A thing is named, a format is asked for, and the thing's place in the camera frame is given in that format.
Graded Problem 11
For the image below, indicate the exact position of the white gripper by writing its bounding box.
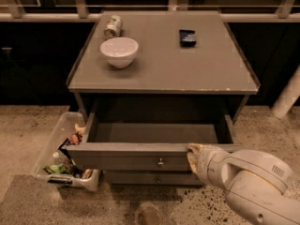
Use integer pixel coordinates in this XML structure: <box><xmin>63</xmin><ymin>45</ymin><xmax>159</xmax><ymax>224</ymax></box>
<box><xmin>187</xmin><ymin>143</ymin><xmax>233</xmax><ymax>190</ymax></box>

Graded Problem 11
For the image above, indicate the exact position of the grey top drawer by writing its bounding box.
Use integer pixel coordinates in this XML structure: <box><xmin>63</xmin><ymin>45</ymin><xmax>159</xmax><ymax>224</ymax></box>
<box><xmin>65</xmin><ymin>97</ymin><xmax>248</xmax><ymax>173</ymax></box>

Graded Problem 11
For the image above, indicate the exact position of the grey drawer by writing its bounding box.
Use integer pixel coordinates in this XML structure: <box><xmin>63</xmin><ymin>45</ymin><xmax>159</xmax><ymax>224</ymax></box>
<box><xmin>104</xmin><ymin>171</ymin><xmax>203</xmax><ymax>187</ymax></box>
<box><xmin>65</xmin><ymin>97</ymin><xmax>248</xmax><ymax>173</ymax></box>

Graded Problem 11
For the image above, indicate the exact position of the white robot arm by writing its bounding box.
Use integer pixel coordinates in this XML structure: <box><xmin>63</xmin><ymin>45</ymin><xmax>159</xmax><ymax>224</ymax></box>
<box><xmin>187</xmin><ymin>143</ymin><xmax>300</xmax><ymax>225</ymax></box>

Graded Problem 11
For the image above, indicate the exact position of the grey bottom drawer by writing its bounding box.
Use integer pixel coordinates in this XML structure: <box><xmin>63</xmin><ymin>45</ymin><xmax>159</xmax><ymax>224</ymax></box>
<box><xmin>104</xmin><ymin>171</ymin><xmax>203</xmax><ymax>187</ymax></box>

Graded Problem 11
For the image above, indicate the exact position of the grey drawer cabinet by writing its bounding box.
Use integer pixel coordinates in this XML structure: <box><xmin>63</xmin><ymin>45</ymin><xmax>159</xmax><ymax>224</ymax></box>
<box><xmin>66</xmin><ymin>9</ymin><xmax>261</xmax><ymax>187</ymax></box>

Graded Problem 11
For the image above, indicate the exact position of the white pole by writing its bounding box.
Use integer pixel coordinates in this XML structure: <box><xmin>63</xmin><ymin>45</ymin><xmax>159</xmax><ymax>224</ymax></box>
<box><xmin>271</xmin><ymin>65</ymin><xmax>300</xmax><ymax>118</ymax></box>

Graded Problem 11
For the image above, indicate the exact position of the dark blue snack packet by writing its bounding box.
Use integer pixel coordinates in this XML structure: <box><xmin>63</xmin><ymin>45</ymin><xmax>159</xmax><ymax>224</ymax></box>
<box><xmin>179</xmin><ymin>29</ymin><xmax>197</xmax><ymax>47</ymax></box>

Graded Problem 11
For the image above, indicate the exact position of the white ceramic bowl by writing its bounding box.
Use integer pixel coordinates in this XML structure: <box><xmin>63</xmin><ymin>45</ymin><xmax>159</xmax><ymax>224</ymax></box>
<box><xmin>100</xmin><ymin>37</ymin><xmax>139</xmax><ymax>68</ymax></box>

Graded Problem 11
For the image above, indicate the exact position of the black snack packet in bin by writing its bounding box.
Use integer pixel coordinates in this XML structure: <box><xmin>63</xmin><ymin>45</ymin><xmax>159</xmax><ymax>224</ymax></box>
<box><xmin>57</xmin><ymin>138</ymin><xmax>72</xmax><ymax>150</ymax></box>

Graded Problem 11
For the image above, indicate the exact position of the green snack wrapper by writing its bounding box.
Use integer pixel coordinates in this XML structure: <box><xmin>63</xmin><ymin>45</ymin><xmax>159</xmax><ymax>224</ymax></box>
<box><xmin>43</xmin><ymin>163</ymin><xmax>72</xmax><ymax>174</ymax></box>

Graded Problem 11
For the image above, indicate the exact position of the clear plastic bin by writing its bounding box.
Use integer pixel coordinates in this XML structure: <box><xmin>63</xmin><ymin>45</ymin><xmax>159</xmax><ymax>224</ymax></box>
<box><xmin>33</xmin><ymin>112</ymin><xmax>100</xmax><ymax>191</ymax></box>

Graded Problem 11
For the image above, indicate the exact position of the crushed soda can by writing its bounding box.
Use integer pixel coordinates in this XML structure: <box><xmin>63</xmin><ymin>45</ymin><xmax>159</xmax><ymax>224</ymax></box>
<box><xmin>104</xmin><ymin>15</ymin><xmax>122</xmax><ymax>39</ymax></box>

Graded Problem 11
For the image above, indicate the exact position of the metal window railing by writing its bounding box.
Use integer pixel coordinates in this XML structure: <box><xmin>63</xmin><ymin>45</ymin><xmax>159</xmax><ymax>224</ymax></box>
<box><xmin>0</xmin><ymin>0</ymin><xmax>300</xmax><ymax>23</ymax></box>

